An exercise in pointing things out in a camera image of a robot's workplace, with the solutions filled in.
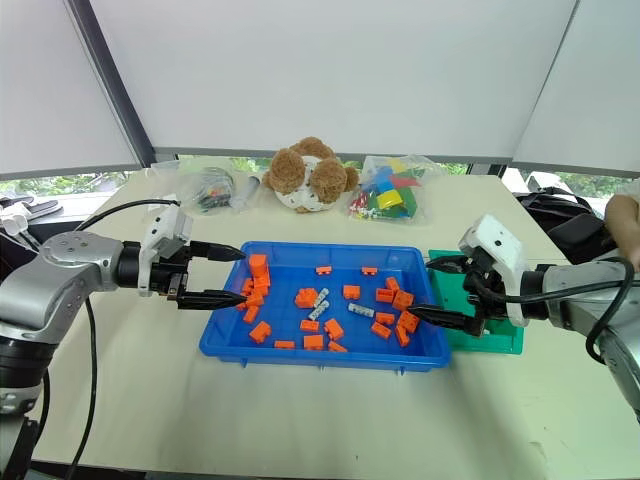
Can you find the black bag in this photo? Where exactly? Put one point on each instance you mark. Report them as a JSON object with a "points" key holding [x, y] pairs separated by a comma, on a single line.
{"points": [[565, 215]]}

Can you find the dark window frame post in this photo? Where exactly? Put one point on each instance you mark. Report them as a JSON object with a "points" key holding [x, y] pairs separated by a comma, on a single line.
{"points": [[112, 85]]}

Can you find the grey connector piece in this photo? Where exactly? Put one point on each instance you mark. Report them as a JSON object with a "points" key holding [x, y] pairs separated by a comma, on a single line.
{"points": [[321, 296], [361, 309]]}

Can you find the grey connector piece right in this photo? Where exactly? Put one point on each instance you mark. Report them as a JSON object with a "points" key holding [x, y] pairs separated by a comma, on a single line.
{"points": [[361, 309]]}

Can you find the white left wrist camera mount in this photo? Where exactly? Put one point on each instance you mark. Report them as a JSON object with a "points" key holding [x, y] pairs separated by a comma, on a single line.
{"points": [[167, 225]]}

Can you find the blue plastic tray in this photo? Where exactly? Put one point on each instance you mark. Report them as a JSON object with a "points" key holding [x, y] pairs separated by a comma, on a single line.
{"points": [[300, 357]]}

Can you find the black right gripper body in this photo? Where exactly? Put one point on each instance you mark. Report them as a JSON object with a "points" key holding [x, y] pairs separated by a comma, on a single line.
{"points": [[487, 300]]}

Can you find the grey connector piece left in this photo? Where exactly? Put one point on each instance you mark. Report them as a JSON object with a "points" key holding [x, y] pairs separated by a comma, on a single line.
{"points": [[321, 296]]}

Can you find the clear bag of coloured blocks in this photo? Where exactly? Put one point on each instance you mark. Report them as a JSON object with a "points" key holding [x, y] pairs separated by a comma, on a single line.
{"points": [[387, 192]]}

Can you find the grey tube in clear bag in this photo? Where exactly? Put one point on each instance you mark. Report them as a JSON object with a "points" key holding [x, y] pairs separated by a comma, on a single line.
{"points": [[247, 192]]}

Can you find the black flat object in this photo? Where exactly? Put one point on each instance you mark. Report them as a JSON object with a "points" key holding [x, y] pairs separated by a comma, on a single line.
{"points": [[30, 206]]}

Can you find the clear bag of dark parts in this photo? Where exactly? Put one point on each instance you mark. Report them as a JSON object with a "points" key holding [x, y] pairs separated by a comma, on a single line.
{"points": [[210, 187]]}

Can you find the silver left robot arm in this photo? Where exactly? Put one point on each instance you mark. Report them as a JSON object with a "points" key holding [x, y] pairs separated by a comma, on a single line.
{"points": [[75, 270]]}

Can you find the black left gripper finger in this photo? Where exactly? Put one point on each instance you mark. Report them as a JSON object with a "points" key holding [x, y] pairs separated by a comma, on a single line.
{"points": [[215, 300], [217, 252]]}

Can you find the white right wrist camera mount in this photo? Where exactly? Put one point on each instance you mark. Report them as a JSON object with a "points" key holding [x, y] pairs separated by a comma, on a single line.
{"points": [[502, 250]]}

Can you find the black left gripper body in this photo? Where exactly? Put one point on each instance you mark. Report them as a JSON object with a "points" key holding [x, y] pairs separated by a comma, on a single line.
{"points": [[167, 277]]}

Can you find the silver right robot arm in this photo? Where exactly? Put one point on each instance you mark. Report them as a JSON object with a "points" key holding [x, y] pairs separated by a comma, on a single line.
{"points": [[575, 295]]}

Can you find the orange building block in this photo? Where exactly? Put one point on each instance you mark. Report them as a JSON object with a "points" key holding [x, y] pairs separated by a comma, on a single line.
{"points": [[309, 325], [261, 283], [305, 298], [334, 329], [393, 283], [259, 265], [242, 305], [254, 299], [247, 287], [385, 295], [384, 318], [402, 336], [314, 342], [323, 271], [337, 347], [351, 292], [381, 330], [408, 322], [260, 332], [369, 271], [284, 344], [403, 299], [251, 313]]}

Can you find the brown and white plush toy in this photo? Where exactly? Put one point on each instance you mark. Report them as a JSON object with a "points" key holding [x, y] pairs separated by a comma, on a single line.
{"points": [[310, 175]]}

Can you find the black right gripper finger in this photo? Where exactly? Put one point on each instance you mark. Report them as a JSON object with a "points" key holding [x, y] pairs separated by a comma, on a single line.
{"points": [[445, 317], [450, 264]]}

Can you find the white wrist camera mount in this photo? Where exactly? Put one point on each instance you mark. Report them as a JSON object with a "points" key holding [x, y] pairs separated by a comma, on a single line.
{"points": [[167, 225], [502, 250]]}

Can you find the white small object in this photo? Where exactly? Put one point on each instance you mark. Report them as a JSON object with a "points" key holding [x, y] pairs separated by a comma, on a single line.
{"points": [[12, 222]]}

